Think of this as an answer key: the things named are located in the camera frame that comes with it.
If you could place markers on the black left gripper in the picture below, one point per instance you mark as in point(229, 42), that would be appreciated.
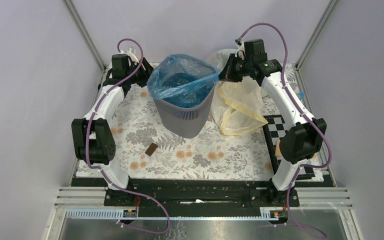
point(146, 73)

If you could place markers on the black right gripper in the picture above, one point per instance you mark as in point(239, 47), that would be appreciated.
point(227, 74)

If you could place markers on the translucent white plastic bag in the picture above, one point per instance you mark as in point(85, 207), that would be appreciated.
point(237, 108)

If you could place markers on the blue plastic trash bag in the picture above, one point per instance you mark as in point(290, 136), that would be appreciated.
point(182, 80)

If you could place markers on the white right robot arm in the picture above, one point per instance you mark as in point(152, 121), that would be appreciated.
point(304, 134)

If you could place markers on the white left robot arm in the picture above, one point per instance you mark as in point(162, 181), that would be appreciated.
point(92, 136)

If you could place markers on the grey mesh trash bin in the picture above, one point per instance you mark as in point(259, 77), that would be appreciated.
point(185, 122)

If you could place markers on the black white checkerboard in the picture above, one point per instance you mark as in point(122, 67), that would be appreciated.
point(274, 131)

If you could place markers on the brown rectangular block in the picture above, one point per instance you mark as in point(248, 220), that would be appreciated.
point(151, 149)

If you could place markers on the small wooden block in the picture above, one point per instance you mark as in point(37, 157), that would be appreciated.
point(277, 150)

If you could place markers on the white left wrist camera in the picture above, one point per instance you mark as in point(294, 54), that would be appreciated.
point(131, 52)

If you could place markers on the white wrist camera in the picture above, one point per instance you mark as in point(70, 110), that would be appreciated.
point(131, 52)
point(240, 53)

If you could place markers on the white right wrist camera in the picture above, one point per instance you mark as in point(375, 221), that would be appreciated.
point(240, 53)

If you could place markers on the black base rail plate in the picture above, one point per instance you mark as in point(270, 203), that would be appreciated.
point(194, 198)

